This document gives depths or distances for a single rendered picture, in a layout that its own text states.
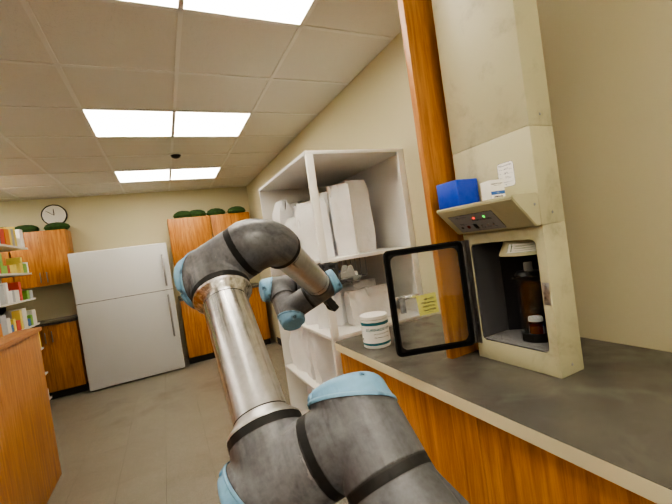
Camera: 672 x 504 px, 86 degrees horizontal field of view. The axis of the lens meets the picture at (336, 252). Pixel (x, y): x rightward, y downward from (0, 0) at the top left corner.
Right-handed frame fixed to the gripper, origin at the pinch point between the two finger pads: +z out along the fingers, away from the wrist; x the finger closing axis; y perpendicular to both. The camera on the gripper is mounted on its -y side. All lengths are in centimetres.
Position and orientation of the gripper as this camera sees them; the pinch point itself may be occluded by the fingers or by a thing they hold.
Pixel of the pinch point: (357, 278)
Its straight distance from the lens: 131.7
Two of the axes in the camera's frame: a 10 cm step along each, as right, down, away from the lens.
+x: -4.4, 0.3, 9.0
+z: 8.9, -1.4, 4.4
